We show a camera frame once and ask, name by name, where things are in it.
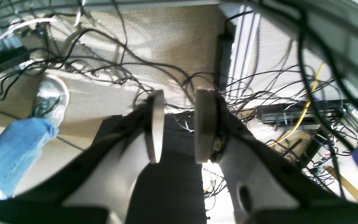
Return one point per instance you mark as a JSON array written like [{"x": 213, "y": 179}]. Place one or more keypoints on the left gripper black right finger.
[{"x": 263, "y": 186}]

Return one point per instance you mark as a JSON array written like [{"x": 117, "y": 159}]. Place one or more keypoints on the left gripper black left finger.
[{"x": 104, "y": 176}]

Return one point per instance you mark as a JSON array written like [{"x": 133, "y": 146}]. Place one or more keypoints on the black box on floor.
[{"x": 168, "y": 192}]

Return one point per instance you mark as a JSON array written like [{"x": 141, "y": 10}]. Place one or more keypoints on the blue jeans leg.
[{"x": 21, "y": 145}]

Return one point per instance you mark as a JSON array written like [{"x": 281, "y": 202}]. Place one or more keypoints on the white sneaker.
[{"x": 51, "y": 101}]

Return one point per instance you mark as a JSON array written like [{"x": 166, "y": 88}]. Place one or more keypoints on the black power strip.
[{"x": 222, "y": 60}]

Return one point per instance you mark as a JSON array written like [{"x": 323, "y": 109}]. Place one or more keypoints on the black device with cables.
[{"x": 283, "y": 117}]

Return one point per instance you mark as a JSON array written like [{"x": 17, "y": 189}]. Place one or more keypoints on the aluminium frame rail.
[{"x": 330, "y": 26}]

